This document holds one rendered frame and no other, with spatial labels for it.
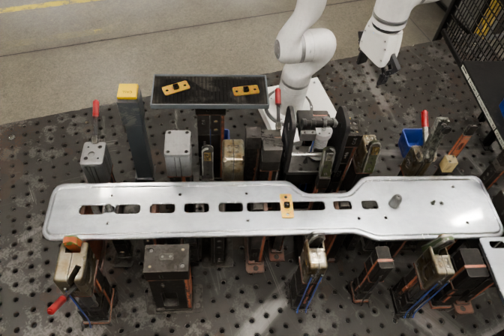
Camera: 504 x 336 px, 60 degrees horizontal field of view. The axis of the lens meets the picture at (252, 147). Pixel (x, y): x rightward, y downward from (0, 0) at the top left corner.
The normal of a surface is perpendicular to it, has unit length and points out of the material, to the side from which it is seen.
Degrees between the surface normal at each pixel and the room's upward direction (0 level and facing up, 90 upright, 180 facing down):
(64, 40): 0
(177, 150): 0
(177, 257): 0
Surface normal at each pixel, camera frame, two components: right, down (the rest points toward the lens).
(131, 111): 0.06, 0.79
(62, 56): 0.07, -0.61
